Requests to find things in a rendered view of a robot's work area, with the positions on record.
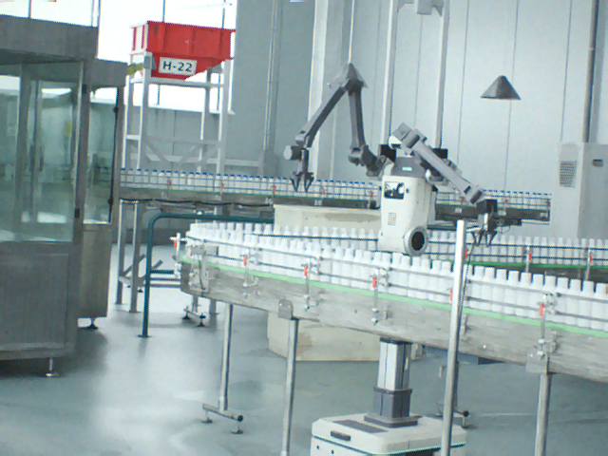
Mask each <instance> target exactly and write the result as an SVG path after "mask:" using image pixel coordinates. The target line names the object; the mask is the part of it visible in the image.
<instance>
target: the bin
mask: <svg viewBox="0 0 608 456"><path fill-rule="evenodd" d="M427 354H431V355H436V356H429V357H414V358H407V368H406V370H407V369H408V367H409V365H410V362H411V360H412V359H423V358H435V357H445V358H447V355H448V351H447V350H442V349H437V348H432V347H428V346H427ZM457 360H459V361H464V362H468V363H469V364H457V367H464V366H465V365H476V364H477V365H481V364H493V363H506V362H502V361H498V360H493V359H488V358H484V357H479V356H474V355H470V354H465V353H460V352H457ZM446 368H447V366H443V367H441V373H439V377H442V375H443V373H444V371H445V369H446Z"/></svg>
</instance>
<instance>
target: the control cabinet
mask: <svg viewBox="0 0 608 456"><path fill-rule="evenodd" d="M584 140H585V139H584ZM584 140H583V141H584ZM550 238H556V243H558V238H563V244H564V243H565V240H566V239H567V238H571V239H572V244H573V243H574V238H579V244H581V239H582V238H586V239H587V245H588V244H589V239H595V240H596V245H597V244H598V239H603V245H604V242H605V239H608V144H598V143H586V142H557V143H556V145H555V158H554V172H553V185H552V199H551V212H550V226H549V239H548V243H549V242H550Z"/></svg>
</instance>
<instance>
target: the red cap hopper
mask: <svg viewBox="0 0 608 456"><path fill-rule="evenodd" d="M128 28H129V29H131V43H130V52H127V55H129V64H132V63H133V55H147V56H151V62H152V56H153V57H154V60H155V63H156V70H154V69H151V63H150V69H147V68H146V69H143V70H140V71H138V72H139V74H140V76H141V77H139V78H135V74H131V75H129V76H128V85H127V102H126V119H125V122H124V137H123V168H124V172H125V174H126V173H128V172H129V171H128V169H130V160H131V144H133V147H134V148H135V149H136V150H137V151H138V152H139V154H138V169H141V174H143V170H144V166H145V162H148V163H151V162H152V161H151V159H150V158H149V157H148V156H146V155H145V148H146V144H147V143H148V145H149V147H150V148H151V149H152V150H153V151H154V153H155V154H156V155H157V156H158V157H159V158H160V159H161V161H162V162H163V163H164V164H165V165H167V164H168V163H170V162H169V161H167V159H166V158H165V157H164V156H163V155H162V153H161V152H160V151H159V150H158V149H157V148H156V145H155V144H153V143H152V142H151V141H159V142H173V143H197V145H196V146H194V147H193V149H192V150H191V151H190V152H189V153H188V154H186V155H185V156H184V157H183V158H181V159H180V160H179V161H178V162H177V164H178V165H181V164H182V163H184V162H185V161H186V160H187V159H189V158H190V157H191V156H192V155H193V154H194V153H195V152H197V151H198V150H199V149H200V152H199V161H198V162H197V163H196V166H197V167H198V169H199V173H200V175H199V176H200V177H202V173H206V160H208V159H209V158H211V157H212V156H213V155H214V154H215V153H216V152H217V151H218V167H217V174H220V178H221V179H222V178H223V174H224V163H225V146H227V131H228V114H229V98H230V82H231V64H232V60H234V57H232V56H231V52H232V33H235V32H236V29H235V28H218V27H209V26H199V25H190V24H180V23H171V22H163V21H152V20H144V21H141V22H138V23H135V24H132V25H129V26H128ZM222 62H223V71H222V83H213V82H212V73H213V67H215V66H216V65H218V64H220V63H222ZM203 71H204V82H202V81H191V80H188V79H190V78H192V77H194V76H196V75H198V74H200V73H202V72H203ZM138 84H142V101H141V118H140V135H132V124H133V107H134V90H135V85H138ZM154 85H157V86H168V87H179V88H192V89H202V90H203V101H202V118H201V134H200V139H185V138H172V137H157V136H147V131H148V114H149V97H150V86H154ZM214 89H221V103H220V119H219V136H218V141H214V140H209V123H210V105H211V90H214ZM134 140H139V145H138V144H137V143H136V142H135V141H134ZM208 144H216V146H215V147H213V149H212V150H211V151H210V152H209V153H208ZM126 212H128V203H121V207H120V224H119V241H118V259H117V276H116V294H115V302H113V301H111V302H112V303H113V304H125V303H124V302H122V298H123V283H126V284H129V286H131V293H130V310H125V311H126V312H129V313H140V311H138V310H137V303H138V288H144V282H143V281H144V280H145V274H144V275H143V276H139V269H140V262H141V261H142V260H143V259H144V258H145V257H146V255H145V254H142V255H141V256H140V251H141V234H142V216H143V204H142V203H136V205H135V222H134V240H133V257H132V264H131V266H130V267H129V268H128V269H126V270H125V271H124V247H125V229H126ZM131 271H132V275H131V276H126V275H128V274H129V273H130V272H131ZM151 281H181V278H180V277H158V276H151ZM151 288H169V289H179V288H180V284H179V283H151Z"/></svg>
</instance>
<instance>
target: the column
mask: <svg viewBox="0 0 608 456"><path fill-rule="evenodd" d="M340 10H341V0H316V1H315V17H314V33H313V62H312V78H311V94H310V108H309V120H310V119H311V117H312V116H313V115H314V113H315V111H316V110H317V108H318V107H319V106H320V104H321V103H323V101H324V100H325V98H326V97H327V96H328V94H329V93H330V91H331V88H330V86H329V85H327V84H328V83H329V81H330V80H331V79H332V78H333V77H334V76H335V75H336V70H337V54H338V39H339V24H340ZM333 115H334V108H333V109H332V112H331V114H330V115H329V116H328V118H327V119H326V121H325V122H324V123H323V124H322V125H321V126H320V127H319V130H318V132H317V134H316V136H315V139H314V141H313V144H312V147H307V150H309V151H310V156H309V171H308V172H311V173H313V175H312V177H314V180H313V183H314V184H316V180H320V183H321V184H323V183H324V180H328V184H329V181H330V175H331V160H332V145H333Z"/></svg>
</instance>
